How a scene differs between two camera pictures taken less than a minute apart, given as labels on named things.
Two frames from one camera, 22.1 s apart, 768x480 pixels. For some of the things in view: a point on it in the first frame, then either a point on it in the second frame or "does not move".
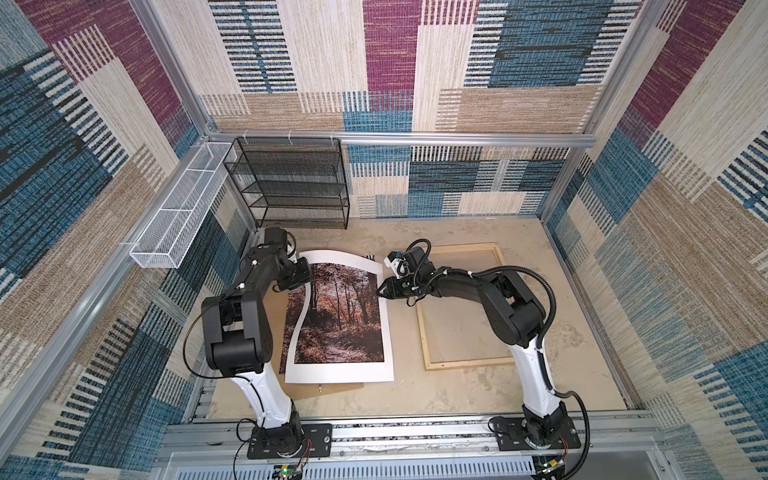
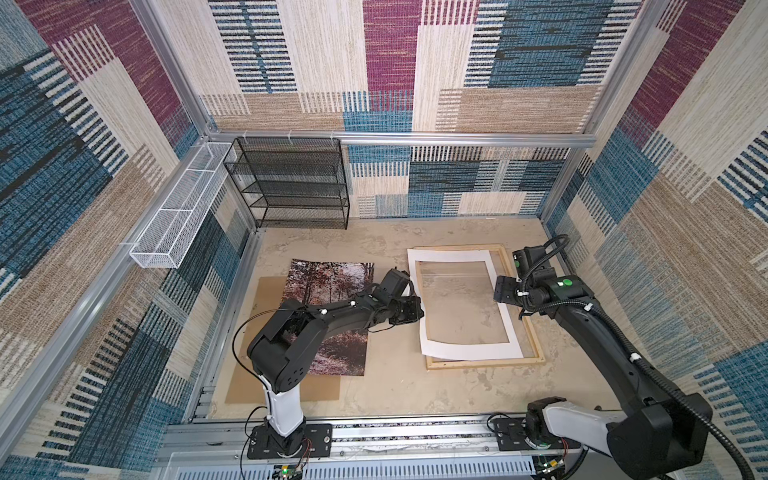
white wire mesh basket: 174,229 does not move
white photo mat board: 344,372 → 458,350
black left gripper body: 298,273 → 405,311
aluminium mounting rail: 416,446 does not move
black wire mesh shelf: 293,182 does not move
